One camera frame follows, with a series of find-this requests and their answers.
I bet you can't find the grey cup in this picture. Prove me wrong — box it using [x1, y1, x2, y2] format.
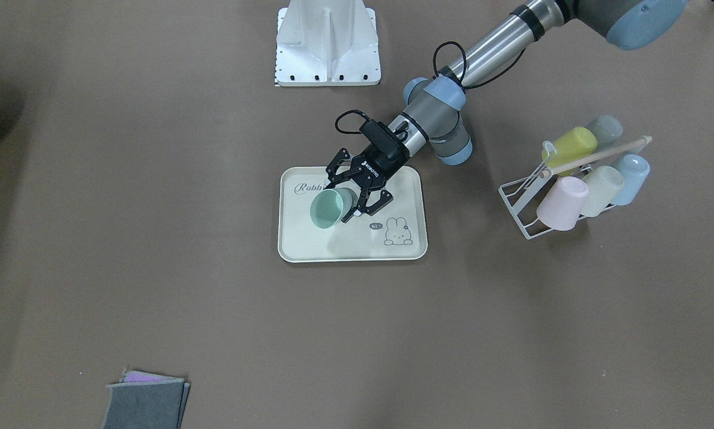
[584, 114, 624, 151]

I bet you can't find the green cup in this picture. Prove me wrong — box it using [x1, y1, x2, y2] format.
[309, 188, 358, 229]

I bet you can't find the light blue cup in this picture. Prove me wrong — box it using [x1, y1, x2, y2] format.
[611, 154, 651, 206]

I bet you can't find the purple cloth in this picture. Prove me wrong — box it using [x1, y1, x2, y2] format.
[120, 370, 181, 383]

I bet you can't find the yellow cup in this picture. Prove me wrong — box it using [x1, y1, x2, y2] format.
[545, 127, 598, 168]

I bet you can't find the grey cloth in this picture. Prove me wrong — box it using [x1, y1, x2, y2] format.
[102, 378, 191, 428]

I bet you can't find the cream white cup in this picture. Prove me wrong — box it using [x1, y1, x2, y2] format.
[580, 166, 625, 217]

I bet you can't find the pink cup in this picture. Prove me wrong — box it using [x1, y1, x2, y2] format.
[536, 176, 589, 231]

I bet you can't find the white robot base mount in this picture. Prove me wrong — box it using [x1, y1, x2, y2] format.
[274, 1, 381, 87]

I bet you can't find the cream rabbit tray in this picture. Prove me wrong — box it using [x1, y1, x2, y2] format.
[278, 166, 428, 263]

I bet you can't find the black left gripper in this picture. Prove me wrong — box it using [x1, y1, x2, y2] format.
[325, 143, 409, 223]

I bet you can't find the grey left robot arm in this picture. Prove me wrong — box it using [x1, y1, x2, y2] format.
[311, 1, 687, 228]

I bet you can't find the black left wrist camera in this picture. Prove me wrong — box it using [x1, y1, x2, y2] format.
[359, 119, 408, 158]

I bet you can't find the white wire cup rack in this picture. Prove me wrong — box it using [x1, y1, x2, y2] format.
[498, 135, 653, 240]

